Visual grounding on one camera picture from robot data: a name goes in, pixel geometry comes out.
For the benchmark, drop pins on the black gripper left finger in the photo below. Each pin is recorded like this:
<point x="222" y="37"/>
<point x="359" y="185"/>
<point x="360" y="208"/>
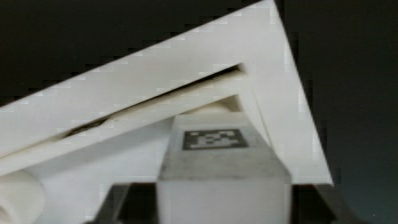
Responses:
<point x="128" y="207"/>

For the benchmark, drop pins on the white square tabletop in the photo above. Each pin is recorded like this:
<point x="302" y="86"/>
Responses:
<point x="57" y="174"/>

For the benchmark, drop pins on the white table leg with tag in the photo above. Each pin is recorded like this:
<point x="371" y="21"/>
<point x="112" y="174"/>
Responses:
<point x="224" y="183"/>

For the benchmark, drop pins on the white U-shaped obstacle fence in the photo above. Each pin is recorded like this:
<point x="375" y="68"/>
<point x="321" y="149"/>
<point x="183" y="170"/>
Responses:
<point x="224" y="60"/>

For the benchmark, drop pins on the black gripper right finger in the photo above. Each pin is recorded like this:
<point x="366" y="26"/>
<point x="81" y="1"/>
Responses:
<point x="318" y="206"/>

